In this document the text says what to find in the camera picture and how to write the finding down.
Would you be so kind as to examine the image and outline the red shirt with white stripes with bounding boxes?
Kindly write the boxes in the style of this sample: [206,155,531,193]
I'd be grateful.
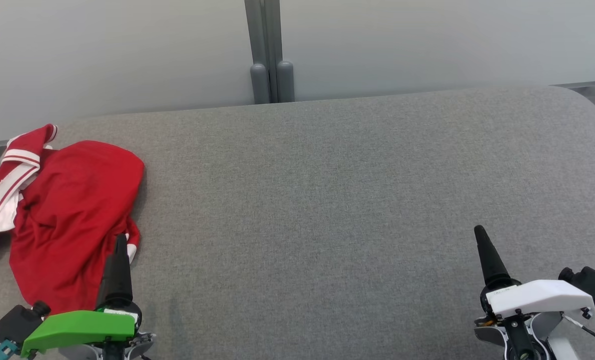
[0,124,58,267]

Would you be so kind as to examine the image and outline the red shorts with white panels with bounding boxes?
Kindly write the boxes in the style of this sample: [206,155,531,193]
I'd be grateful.
[8,140,146,316]

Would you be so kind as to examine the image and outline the thin black cable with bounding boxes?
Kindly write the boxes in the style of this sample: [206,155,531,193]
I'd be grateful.
[562,314,595,358]

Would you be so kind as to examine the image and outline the grey rounded post cover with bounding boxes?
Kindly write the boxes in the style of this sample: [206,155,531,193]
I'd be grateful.
[250,62,270,105]
[276,60,296,103]

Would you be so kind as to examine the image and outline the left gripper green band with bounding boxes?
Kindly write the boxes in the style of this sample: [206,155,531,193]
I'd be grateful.
[20,233,143,359]

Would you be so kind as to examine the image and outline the grey metal partition post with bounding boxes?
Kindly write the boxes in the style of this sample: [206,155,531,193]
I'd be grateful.
[244,0,283,104]

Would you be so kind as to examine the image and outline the grey fabric sofa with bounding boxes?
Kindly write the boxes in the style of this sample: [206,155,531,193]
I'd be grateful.
[0,85,595,360]

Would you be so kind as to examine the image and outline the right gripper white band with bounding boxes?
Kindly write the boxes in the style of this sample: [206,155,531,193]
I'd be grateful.
[473,224,595,320]

